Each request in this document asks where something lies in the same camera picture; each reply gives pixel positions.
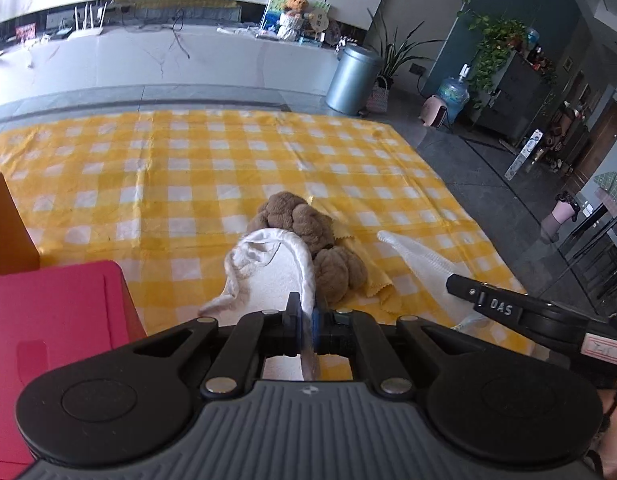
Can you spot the teddy bear on console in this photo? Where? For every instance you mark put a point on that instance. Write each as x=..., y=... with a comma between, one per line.
x=291, y=20

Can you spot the pink small stool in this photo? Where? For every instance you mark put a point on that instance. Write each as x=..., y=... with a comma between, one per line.
x=433, y=112

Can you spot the dark cabinet with ivy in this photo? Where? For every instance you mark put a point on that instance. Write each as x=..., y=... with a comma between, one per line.
x=510, y=79

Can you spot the blue water bottle dispenser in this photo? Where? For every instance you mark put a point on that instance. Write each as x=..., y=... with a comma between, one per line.
x=454, y=92

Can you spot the brown plush toy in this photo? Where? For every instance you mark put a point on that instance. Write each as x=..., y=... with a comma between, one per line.
x=336, y=271

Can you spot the white marble TV console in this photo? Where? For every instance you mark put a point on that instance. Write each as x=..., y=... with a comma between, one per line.
x=121, y=57

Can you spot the small pink photo frame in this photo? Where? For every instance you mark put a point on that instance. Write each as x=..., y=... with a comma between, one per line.
x=26, y=32

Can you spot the person's right hand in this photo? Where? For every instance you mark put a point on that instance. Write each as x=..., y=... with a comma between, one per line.
x=607, y=449

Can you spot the orange open storage box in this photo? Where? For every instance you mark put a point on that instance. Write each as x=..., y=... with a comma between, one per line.
x=18, y=253

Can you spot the yellow checkered tablecloth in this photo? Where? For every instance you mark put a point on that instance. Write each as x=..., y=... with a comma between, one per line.
x=167, y=194

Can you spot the grey metal trash bin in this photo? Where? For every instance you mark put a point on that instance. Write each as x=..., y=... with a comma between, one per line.
x=357, y=71

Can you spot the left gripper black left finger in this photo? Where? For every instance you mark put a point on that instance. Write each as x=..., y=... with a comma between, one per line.
x=246, y=346

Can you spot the red box lid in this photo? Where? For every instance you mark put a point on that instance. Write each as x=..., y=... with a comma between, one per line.
x=50, y=318

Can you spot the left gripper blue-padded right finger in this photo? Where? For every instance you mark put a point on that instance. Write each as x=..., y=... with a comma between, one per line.
x=357, y=337

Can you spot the white wifi router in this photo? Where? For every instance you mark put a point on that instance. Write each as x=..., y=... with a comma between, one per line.
x=89, y=23

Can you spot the white towel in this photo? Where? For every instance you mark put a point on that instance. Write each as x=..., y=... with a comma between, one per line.
x=262, y=271

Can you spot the tall green floor plant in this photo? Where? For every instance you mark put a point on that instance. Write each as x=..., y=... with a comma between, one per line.
x=393, y=53

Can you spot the woven basket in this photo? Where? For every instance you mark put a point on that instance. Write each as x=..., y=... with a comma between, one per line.
x=377, y=102

